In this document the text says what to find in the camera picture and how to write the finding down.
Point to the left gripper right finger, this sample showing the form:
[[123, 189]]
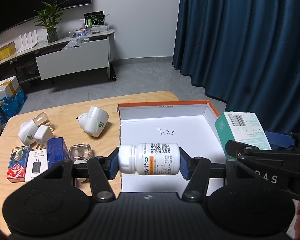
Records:
[[196, 171]]

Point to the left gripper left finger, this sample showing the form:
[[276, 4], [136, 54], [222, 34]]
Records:
[[101, 170]]

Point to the clear liquid refill bottle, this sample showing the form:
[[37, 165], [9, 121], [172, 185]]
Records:
[[80, 153]]

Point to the white pill bottle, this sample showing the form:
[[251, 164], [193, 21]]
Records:
[[149, 159]]

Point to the blue plastic case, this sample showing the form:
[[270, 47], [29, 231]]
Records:
[[56, 151]]

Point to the white plug-in vaporizer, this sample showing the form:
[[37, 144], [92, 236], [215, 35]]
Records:
[[94, 121]]

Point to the teal white carton box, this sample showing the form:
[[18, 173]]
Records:
[[242, 127]]

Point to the white charger retail box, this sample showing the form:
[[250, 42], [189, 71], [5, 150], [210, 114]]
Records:
[[36, 164]]

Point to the white usb charger cube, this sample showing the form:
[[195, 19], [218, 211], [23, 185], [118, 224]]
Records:
[[42, 135]]

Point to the white vaporizer with clear bottle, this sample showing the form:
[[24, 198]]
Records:
[[28, 129]]

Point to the red playing card box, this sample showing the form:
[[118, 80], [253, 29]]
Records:
[[17, 164]]

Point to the orange white cardboard box lid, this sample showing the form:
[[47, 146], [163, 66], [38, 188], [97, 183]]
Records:
[[190, 124]]

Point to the blue plastic bag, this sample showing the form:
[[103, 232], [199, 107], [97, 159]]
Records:
[[11, 106]]

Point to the white tv console cabinet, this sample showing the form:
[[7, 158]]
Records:
[[49, 60]]

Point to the white yellow floor box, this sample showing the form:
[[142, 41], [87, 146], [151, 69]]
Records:
[[9, 87]]

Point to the blue curtain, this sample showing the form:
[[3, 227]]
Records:
[[245, 53]]

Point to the white router with antennas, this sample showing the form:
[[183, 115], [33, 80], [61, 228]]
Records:
[[28, 41]]

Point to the black green display box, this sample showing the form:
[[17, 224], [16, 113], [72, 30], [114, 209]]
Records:
[[94, 19]]

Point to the yellow cardboard box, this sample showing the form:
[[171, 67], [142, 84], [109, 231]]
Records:
[[7, 50]]

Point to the potted green plant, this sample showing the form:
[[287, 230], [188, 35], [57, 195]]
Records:
[[49, 17]]

